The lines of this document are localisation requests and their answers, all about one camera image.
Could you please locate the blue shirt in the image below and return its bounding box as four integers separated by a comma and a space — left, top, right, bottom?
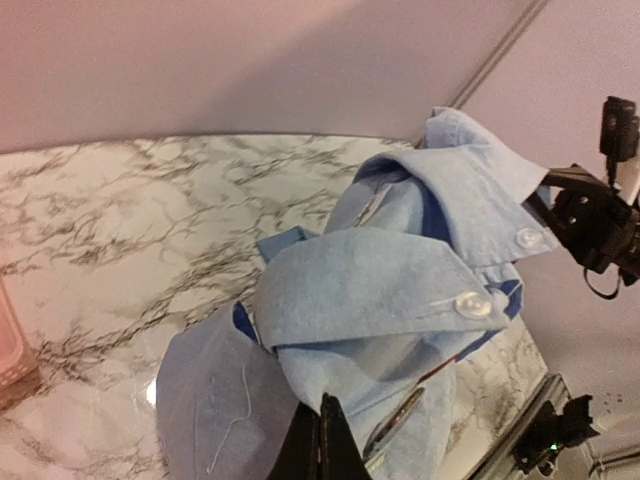
156, 108, 557, 479

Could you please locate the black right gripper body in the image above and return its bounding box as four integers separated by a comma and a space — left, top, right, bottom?
552, 189, 639, 280

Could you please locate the pink plastic basket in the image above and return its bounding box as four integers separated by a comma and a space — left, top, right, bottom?
0, 282, 38, 391

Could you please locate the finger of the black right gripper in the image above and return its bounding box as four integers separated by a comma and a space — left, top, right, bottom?
525, 164, 605, 235

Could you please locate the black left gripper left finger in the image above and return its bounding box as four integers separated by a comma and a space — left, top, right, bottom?
266, 403, 320, 480

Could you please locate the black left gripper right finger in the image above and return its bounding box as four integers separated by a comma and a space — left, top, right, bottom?
319, 394, 371, 480

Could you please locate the right aluminium post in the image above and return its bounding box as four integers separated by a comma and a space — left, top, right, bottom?
449, 0, 549, 109

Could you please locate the aluminium front rail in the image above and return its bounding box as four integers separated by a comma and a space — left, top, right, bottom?
467, 373, 569, 480

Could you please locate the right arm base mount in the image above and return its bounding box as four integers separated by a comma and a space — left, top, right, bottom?
514, 395, 600, 476

